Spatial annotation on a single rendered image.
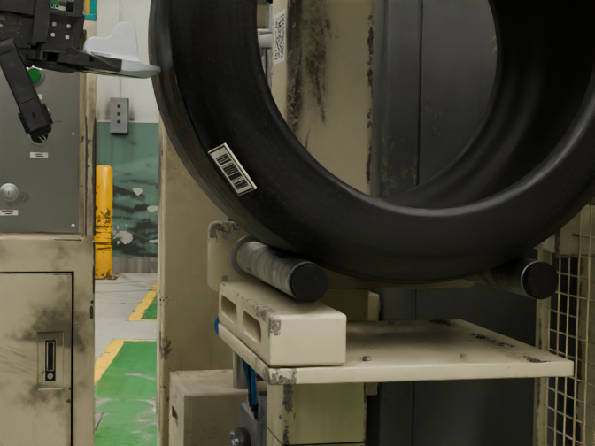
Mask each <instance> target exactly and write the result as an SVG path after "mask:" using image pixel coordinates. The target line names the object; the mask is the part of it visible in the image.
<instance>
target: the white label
mask: <svg viewBox="0 0 595 446"><path fill-rule="evenodd" d="M208 153H209V155H210V156H211V158H212V160H213V161H214V162H215V164H216V165H217V166H218V167H219V168H220V170H221V172H222V173H223V175H224V176H225V177H226V179H227V180H228V182H229V184H230V185H231V186H232V188H233V189H234V191H235V192H236V193H237V194H238V195H239V196H240V195H242V194H245V193H247V192H250V191H252V190H254V189H256V188H257V187H256V186H255V184H254V183H253V182H252V180H251V178H250V177H249V175H248V174H247V173H246V171H245V170H244V169H243V167H242V166H241V164H240V163H239V162H238V160H237V159H236V157H235V155H234V154H233V153H232V151H231V150H230V148H229V147H228V146H227V144H226V143H223V144H222V145H221V146H219V147H217V148H215V149H213V150H210V151H208Z"/></svg>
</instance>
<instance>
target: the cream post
mask: <svg viewBox="0 0 595 446"><path fill-rule="evenodd" d="M284 9H285V54H284V61H282V62H280V63H278V64H275V65H274V16H275V14H277V13H278V12H281V11H282V10H284ZM374 17H375V0H273V53H272V63H273V76H272V96H273V98H274V100H275V103H276V105H277V107H278V109H279V111H280V113H281V115H282V116H283V118H284V120H285V121H286V123H287V124H288V126H289V128H290V130H291V131H292V132H293V134H294V135H295V136H296V137H297V139H298V140H299V141H300V142H301V144H302V145H303V146H304V147H305V148H306V150H307V151H308V152H309V153H310V154H311V155H312V156H313V157H314V158H315V159H316V160H317V161H318V162H319V163H320V164H321V165H323V166H324V167H325V168H326V169H327V170H329V171H330V172H331V173H333V174H334V175H335V176H336V177H337V178H339V179H340V180H341V181H343V182H345V183H347V184H348V185H350V186H352V187H353V188H355V189H357V190H359V191H361V192H363V193H365V194H367V195H369V196H371V150H372V106H373V62H374ZM317 301H319V302H321V303H323V304H325V305H327V306H329V307H331V308H333V309H335V310H337V311H340V312H341V313H343V314H344V315H345V316H346V321H368V289H354V290H327V291H326V293H325V294H324V295H323V297H322V298H320V299H319V300H317ZM266 405H267V446H366V442H365V440H366V417H367V383H366V382H357V383H327V384H297V385H269V384H268V383H267V401H266Z"/></svg>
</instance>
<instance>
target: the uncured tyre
mask: <svg viewBox="0 0 595 446"><path fill-rule="evenodd" d="M488 2H489V5H490V8H491V13H492V17H493V21H494V26H495V31H496V39H497V67H496V74H495V81H494V85H493V89H492V92H491V98H490V101H489V103H488V106H487V109H486V111H485V114H484V115H483V118H482V120H481V122H480V124H479V126H478V128H477V129H476V131H475V133H474V134H473V136H472V137H471V139H470V140H469V142H468V143H467V145H466V146H465V147H464V149H463V150H462V151H461V152H460V154H459V155H458V156H457V157H456V158H455V159H454V160H453V161H452V162H451V163H450V164H449V165H447V166H446V167H445V168H444V169H443V170H441V171H440V172H439V173H437V174H436V175H434V176H433V177H431V178H430V179H428V180H426V181H424V182H423V183H421V184H419V185H417V186H415V187H413V188H410V189H408V190H406V191H403V192H400V193H397V194H395V195H391V196H384V197H379V198H375V197H372V196H369V195H367V194H365V193H363V192H361V191H359V190H357V189H355V188H353V187H352V186H350V185H348V184H347V183H345V182H343V181H341V180H340V179H339V178H337V177H336V176H335V175H334V174H333V173H331V172H330V171H329V170H327V169H326V168H325V167H324V166H323V165H321V164H320V163H319V162H318V161H317V160H316V159H315V158H314V157H313V156H312V155H311V154H310V153H309V152H308V151H307V150H306V148H305V147H304V146H303V145H302V144H301V142H300V141H299V140H298V139H297V137H296V136H295V135H294V134H293V132H292V131H291V130H290V128H289V126H288V124H287V123H286V121H285V120H284V118H283V116H282V115H281V113H280V111H279V109H278V107H277V105H276V103H275V100H274V98H273V96H272V93H271V91H270V88H269V86H268V84H267V78H266V76H265V73H264V69H263V65H262V62H261V57H260V53H259V41H258V31H257V5H258V0H151V5H150V13H149V23H148V54H149V64H150V65H155V66H159V67H160V68H161V73H159V74H157V75H154V76H151V82H152V87H153V91H154V95H155V98H156V102H157V105H158V110H159V113H160V116H161V118H162V121H163V124H164V126H165V129H166V131H167V134H168V136H169V138H170V140H171V143H172V145H173V146H174V149H175V151H176V152H177V154H178V156H179V158H180V159H181V161H182V163H183V164H184V166H185V167H186V169H187V170H188V172H189V174H190V175H191V177H192V178H193V179H194V181H195V182H196V184H197V185H198V186H199V187H200V188H201V189H202V190H203V192H204V193H205V194H206V195H207V196H208V197H209V199H210V200H211V201H212V202H213V203H214V204H215V205H216V206H217V207H218V208H219V209H220V210H221V211H222V212H223V213H224V214H226V215H227V216H228V217H229V218H230V219H231V220H233V221H234V222H235V223H236V224H237V225H238V226H239V227H241V228H242V229H243V230H245V231H246V232H248V233H249V234H251V235H253V236H254V237H256V238H257V239H259V240H261V241H262V242H264V243H266V244H267V245H269V246H271V247H273V248H275V249H278V250H281V251H284V252H286V253H289V254H291V255H293V256H296V257H299V258H302V259H305V260H308V261H310V262H313V263H315V264H317V265H319V266H320V267H323V268H325V269H328V270H330V271H333V272H335V273H340V274H343V275H346V276H350V277H353V278H357V279H362V280H365V281H375V282H382V283H392V284H426V283H435V282H442V281H445V280H447V279H452V278H458V277H462V276H466V275H470V274H473V273H475V274H476V273H481V272H484V271H487V270H490V269H491V268H494V267H496V266H499V265H502V264H504V263H505V262H508V261H510V260H512V259H514V258H516V257H518V256H520V255H521V254H523V253H525V252H527V251H529V250H531V249H533V248H534V247H536V246H538V244H540V243H541V242H544V241H545V240H546V239H548V238H549V237H551V236H552V235H554V234H555V233H556V232H558V231H559V230H560V229H561V228H563V227H564V226H565V225H566V224H567V223H569V221H570V220H572V218H574V217H575V215H576V214H577V213H578V212H580V211H581V210H582V209H583V208H584V206H585V205H587V204H588V203H589V202H590V201H591V199H592V198H593V197H594V196H595V0H488ZM223 143H226V144H227V146H228V147H229V148H230V150H231V151H232V153H233V154H234V155H235V157H236V159H237V160H238V162H239V163H240V164H241V166H242V167H243V169H244V170H245V171H246V173H247V174H248V175H249V177H250V178H251V180H252V182H253V183H254V184H255V186H256V187H257V188H256V189H254V190H252V191H250V192H247V193H245V194H242V195H240V196H239V195H238V194H237V193H236V192H235V191H234V189H233V188H232V186H231V185H230V184H229V182H228V180H227V179H226V177H225V176H224V175H223V173H222V172H221V170H220V168H219V167H218V166H217V165H216V164H215V162H214V161H213V159H212V158H211V156H210V155H209V153H208V151H210V150H213V149H215V148H217V147H219V146H221V145H222V144H223Z"/></svg>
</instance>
